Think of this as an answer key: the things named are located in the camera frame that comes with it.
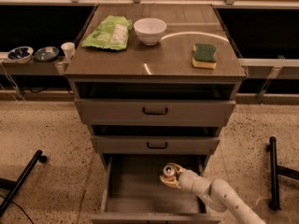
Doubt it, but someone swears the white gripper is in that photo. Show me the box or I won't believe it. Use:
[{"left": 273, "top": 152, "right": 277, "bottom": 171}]
[{"left": 160, "top": 162, "right": 200, "bottom": 194}]

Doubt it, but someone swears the orange soda can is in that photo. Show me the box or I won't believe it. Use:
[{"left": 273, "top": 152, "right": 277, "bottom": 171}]
[{"left": 163, "top": 164, "right": 177, "bottom": 178}]

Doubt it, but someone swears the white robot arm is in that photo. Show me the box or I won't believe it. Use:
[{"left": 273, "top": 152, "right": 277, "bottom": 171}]
[{"left": 160, "top": 162, "right": 266, "bottom": 224}]

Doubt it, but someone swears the bottom grey drawer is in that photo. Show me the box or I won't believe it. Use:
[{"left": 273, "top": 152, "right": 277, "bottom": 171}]
[{"left": 90, "top": 154, "right": 220, "bottom": 224}]

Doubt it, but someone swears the grey drawer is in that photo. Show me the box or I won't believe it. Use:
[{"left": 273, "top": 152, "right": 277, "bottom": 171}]
[
  {"left": 75, "top": 98, "right": 235, "bottom": 127},
  {"left": 91, "top": 135, "right": 220, "bottom": 155},
  {"left": 90, "top": 154, "right": 220, "bottom": 224}
]

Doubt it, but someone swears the middle grey drawer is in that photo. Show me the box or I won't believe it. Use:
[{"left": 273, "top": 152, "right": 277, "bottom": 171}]
[{"left": 91, "top": 135, "right": 220, "bottom": 155}]

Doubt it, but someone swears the grey drawer cabinet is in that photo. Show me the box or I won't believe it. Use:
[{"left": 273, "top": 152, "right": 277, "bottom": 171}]
[{"left": 64, "top": 4, "right": 248, "bottom": 224}]

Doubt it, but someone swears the top grey drawer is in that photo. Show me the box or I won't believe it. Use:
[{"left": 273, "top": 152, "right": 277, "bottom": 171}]
[{"left": 75, "top": 98, "right": 235, "bottom": 127}]

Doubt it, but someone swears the black right stand leg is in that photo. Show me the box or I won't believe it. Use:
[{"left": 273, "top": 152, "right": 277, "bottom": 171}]
[{"left": 266, "top": 136, "right": 299, "bottom": 211}]

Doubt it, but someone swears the black stand leg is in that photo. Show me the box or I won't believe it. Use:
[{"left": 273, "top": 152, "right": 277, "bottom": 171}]
[
  {"left": 0, "top": 150, "right": 48, "bottom": 217},
  {"left": 266, "top": 136, "right": 299, "bottom": 211}
]

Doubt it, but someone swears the green yellow sponge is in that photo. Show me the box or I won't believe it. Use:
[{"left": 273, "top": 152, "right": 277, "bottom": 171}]
[{"left": 192, "top": 43, "right": 217, "bottom": 70}]

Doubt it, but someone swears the green chip bag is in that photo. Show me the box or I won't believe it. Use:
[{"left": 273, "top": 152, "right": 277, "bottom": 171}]
[{"left": 82, "top": 15, "right": 133, "bottom": 51}]

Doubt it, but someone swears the white paper cup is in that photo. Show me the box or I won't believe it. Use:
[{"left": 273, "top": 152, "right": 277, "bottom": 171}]
[{"left": 61, "top": 42, "right": 76, "bottom": 61}]

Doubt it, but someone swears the black left stand leg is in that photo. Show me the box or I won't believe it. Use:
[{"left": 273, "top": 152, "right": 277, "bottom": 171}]
[{"left": 0, "top": 150, "right": 48, "bottom": 217}]

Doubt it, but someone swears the dark blue bowl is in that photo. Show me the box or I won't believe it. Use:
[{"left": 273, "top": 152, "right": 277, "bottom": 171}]
[{"left": 35, "top": 47, "right": 60, "bottom": 63}]

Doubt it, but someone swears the grey side shelf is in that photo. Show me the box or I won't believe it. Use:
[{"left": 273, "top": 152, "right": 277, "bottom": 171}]
[{"left": 0, "top": 52, "right": 69, "bottom": 76}]

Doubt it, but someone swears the blue white bowl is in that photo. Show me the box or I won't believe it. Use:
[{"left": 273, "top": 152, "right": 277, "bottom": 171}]
[{"left": 7, "top": 46, "right": 34, "bottom": 63}]

